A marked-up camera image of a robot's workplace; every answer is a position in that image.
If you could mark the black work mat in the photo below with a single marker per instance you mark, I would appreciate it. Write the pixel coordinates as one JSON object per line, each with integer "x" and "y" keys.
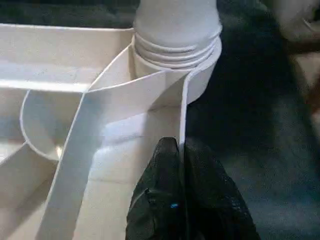
{"x": 250, "y": 112}

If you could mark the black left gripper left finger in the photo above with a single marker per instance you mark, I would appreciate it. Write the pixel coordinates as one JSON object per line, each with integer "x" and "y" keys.
{"x": 155, "y": 200}

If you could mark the white plastic table top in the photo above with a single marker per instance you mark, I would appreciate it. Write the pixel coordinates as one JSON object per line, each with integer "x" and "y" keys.
{"x": 50, "y": 50}

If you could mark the white plastic table leg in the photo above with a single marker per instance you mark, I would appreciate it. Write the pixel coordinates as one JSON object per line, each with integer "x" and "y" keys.
{"x": 175, "y": 20}

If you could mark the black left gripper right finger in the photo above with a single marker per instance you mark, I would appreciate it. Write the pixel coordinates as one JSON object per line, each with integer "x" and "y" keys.
{"x": 215, "y": 200}

